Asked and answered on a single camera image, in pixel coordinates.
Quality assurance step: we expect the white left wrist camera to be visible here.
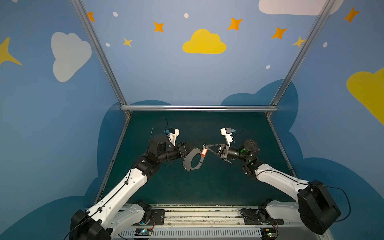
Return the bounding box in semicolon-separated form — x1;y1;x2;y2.
165;128;180;146

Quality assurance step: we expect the left controller board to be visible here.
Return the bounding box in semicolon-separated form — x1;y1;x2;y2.
134;228;153;238

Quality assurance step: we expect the aluminium frame left post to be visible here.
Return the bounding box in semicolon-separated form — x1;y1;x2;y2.
71;0;127;107

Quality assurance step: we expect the grey oval keyring plate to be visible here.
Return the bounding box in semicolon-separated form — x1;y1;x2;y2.
183;148;205;171

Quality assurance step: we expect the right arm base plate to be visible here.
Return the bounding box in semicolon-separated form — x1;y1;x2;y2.
240;208;285;226

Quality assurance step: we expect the controller board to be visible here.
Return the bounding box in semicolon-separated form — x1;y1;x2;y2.
260;228;279;240
134;228;153;238

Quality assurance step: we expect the red key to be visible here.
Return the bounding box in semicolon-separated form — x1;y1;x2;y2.
201;147;208;158

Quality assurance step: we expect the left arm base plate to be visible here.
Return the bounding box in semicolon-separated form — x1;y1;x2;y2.
132;209;165;226

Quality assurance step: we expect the right controller board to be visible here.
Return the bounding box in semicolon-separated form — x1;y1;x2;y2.
260;228;279;240

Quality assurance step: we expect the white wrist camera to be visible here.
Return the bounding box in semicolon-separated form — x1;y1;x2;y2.
220;128;236;146
165;128;180;146

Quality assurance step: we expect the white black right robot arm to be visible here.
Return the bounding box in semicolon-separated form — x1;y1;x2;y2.
214;139;344;235

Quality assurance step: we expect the aluminium frame right post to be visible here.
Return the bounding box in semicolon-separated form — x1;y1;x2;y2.
266;0;336;119

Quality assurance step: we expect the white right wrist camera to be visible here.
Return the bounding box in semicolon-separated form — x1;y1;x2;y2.
220;128;236;146

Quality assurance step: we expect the aluminium frame back rail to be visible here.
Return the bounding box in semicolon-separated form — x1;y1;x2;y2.
121;105;278;112

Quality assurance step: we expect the aluminium frame post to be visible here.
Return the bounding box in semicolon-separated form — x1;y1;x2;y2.
266;0;336;119
71;0;127;107

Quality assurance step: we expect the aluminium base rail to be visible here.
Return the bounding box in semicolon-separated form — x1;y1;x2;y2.
112;204;334;240

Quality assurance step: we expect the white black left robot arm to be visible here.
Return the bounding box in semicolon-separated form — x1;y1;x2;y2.
64;135;195;240

